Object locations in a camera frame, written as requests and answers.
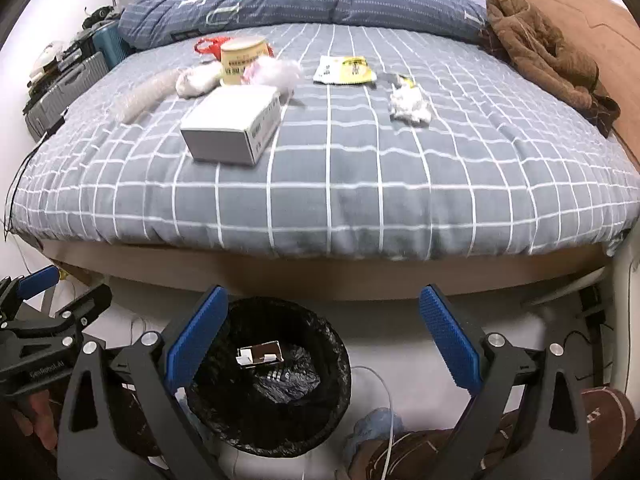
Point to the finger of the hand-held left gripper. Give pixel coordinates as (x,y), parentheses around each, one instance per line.
(90,302)
(40,280)

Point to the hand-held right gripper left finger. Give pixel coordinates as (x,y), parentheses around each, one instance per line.
(195,335)

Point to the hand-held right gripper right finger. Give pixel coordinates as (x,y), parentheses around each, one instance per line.
(450,340)

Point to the black lined trash bin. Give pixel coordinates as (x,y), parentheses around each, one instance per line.
(320,360)

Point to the person's left hand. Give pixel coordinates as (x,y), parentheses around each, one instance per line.
(42,420)

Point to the white bar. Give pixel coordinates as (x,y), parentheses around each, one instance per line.
(560,291)

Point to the white cabinet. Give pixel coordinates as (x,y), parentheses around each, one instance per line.
(625,310)

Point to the grey checked blanket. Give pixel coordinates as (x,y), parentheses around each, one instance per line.
(350,185)

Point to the grey suitcase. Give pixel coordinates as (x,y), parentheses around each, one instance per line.
(65,90)

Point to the clear plastic cup stack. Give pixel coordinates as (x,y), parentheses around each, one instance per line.
(145,95)

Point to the white cardboard box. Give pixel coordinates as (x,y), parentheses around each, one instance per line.
(225,115)

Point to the crumpled white tissue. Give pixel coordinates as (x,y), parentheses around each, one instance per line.
(410,105)

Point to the teal suitcase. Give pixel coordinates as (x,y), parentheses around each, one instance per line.
(110,45)

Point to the small grey yellow wrapper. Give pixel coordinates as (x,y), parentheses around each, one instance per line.
(402,81)

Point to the dark clutter pile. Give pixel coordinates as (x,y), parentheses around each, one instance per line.
(97,15)

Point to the white pink plastic bag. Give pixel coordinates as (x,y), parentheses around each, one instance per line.
(277,72)

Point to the yellow paper cup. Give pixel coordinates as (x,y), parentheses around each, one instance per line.
(242,60)

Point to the red plastic bag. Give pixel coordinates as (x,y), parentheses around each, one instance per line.
(207,47)

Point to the white yellow snack packet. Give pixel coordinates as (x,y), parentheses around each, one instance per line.
(345,70)

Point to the brown fleece coat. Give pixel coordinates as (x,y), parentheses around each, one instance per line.
(540,55)

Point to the wooden panel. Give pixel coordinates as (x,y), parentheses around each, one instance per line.
(590,20)

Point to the wooden bed frame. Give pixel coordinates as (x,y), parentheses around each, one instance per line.
(325,277)

